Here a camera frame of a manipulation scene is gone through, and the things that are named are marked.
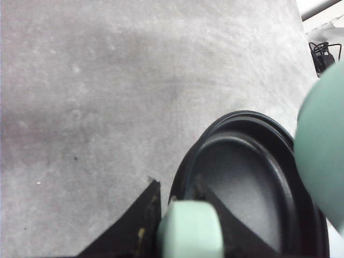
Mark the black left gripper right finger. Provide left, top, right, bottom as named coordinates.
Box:
left=193, top=175, right=279, bottom=257

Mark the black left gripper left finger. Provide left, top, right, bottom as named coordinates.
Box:
left=77, top=180, right=161, bottom=257

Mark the black pan with mint handle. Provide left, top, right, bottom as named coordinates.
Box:
left=169, top=111, right=330, bottom=257

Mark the teal bowl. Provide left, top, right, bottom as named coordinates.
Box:
left=294, top=61, right=343, bottom=235

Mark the black device with cables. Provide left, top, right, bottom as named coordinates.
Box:
left=309, top=42, right=342, bottom=78

